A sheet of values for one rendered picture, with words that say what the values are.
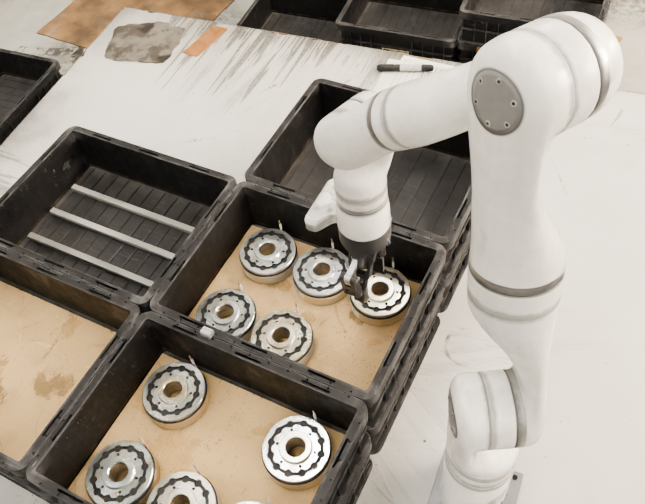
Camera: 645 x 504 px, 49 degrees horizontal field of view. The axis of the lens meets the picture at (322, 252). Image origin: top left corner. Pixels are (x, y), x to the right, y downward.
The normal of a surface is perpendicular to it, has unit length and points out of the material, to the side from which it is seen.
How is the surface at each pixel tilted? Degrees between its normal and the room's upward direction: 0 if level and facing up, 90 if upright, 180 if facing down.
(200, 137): 0
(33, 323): 0
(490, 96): 81
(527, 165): 82
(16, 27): 0
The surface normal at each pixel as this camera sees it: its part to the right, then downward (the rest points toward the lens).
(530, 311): 0.11, 0.62
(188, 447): -0.10, -0.59
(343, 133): -0.69, 0.36
